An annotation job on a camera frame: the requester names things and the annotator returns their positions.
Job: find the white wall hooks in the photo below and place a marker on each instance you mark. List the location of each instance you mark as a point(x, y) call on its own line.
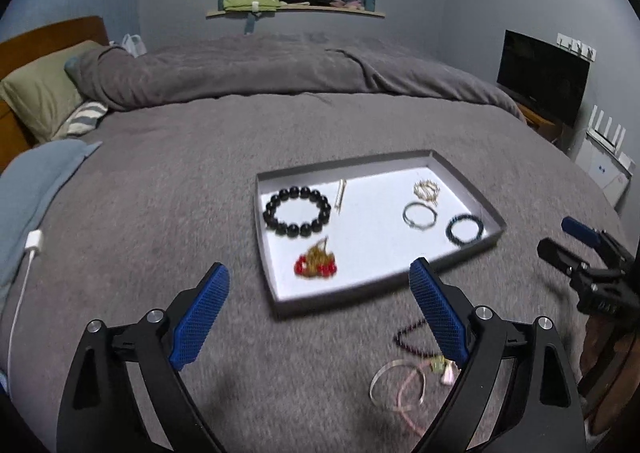
point(577, 45)

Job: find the wooden window sill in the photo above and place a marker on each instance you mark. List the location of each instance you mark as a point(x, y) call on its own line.
point(350, 12)

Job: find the green pillow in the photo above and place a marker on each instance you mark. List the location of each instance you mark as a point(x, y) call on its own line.
point(40, 93)

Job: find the grey knitted bed cover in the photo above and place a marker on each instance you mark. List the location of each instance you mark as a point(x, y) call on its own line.
point(175, 183)

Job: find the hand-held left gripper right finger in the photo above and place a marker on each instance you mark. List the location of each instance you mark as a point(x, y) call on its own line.
point(440, 313)

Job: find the grey duvet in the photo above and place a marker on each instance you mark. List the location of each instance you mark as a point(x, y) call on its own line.
point(300, 68)

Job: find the white router with antennas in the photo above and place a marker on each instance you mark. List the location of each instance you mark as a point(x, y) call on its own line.
point(607, 138)

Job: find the blue blanket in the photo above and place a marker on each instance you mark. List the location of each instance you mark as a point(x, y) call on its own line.
point(35, 183)

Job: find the gold hair clip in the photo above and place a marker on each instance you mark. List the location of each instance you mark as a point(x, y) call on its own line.
point(342, 195)

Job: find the white floor appliance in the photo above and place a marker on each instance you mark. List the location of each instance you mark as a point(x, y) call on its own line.
point(600, 170)

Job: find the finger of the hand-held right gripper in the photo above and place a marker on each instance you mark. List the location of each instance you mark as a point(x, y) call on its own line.
point(555, 253)
point(580, 229)

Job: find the white plastic bag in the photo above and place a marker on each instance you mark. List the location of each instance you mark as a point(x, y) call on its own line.
point(134, 44)

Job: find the black flat screen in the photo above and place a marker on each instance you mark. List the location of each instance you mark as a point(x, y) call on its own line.
point(542, 75)

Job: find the striped pillow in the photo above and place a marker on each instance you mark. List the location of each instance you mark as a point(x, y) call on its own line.
point(85, 115)

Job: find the wooden side cabinet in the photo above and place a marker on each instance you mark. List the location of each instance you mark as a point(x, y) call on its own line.
point(542, 120)

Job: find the wooden headboard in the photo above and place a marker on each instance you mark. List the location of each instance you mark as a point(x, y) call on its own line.
point(50, 30)

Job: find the wide silver bangle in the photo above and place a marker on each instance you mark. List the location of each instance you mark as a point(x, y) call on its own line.
point(385, 369)

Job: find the person's right hand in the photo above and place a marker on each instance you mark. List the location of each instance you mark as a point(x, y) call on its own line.
point(615, 368)

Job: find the pink small item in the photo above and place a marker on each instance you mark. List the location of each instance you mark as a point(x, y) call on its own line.
point(350, 4)

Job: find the grey shallow cardboard box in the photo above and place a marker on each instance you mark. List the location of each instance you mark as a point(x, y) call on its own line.
point(375, 243)

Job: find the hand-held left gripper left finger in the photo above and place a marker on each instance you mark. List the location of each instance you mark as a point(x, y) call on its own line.
point(200, 318)

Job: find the thin silver bangle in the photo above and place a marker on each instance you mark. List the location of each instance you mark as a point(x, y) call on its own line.
point(422, 226)

